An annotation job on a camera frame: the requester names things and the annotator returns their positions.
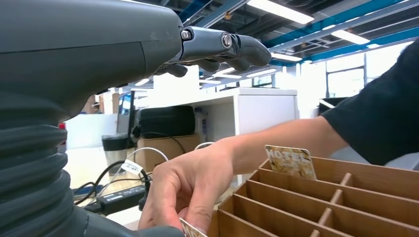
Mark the grey lidded cup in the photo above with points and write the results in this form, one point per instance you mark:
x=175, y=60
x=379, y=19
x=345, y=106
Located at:
x=114, y=150

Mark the white desk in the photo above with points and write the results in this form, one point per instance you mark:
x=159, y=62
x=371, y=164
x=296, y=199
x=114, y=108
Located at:
x=265, y=111

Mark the brown cardboard box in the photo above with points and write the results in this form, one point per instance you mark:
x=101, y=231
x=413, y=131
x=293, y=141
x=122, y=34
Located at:
x=163, y=150

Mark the black bag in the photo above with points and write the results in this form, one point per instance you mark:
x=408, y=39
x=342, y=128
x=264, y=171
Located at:
x=165, y=121

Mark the yellow printed hotel card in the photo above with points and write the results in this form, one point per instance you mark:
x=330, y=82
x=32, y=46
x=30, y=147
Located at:
x=289, y=162
x=191, y=231

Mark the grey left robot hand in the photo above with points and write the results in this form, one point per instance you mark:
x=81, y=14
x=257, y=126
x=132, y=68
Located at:
x=82, y=39

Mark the person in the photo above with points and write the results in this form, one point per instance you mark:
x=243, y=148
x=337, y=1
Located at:
x=386, y=114

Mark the wooden card organiser box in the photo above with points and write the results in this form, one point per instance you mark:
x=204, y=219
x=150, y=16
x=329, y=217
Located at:
x=343, y=202

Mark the black power adapter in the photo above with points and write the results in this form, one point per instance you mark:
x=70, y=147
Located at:
x=119, y=199

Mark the ceiling light panel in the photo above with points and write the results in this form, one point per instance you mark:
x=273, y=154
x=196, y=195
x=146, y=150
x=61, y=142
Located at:
x=350, y=37
x=280, y=11
x=286, y=57

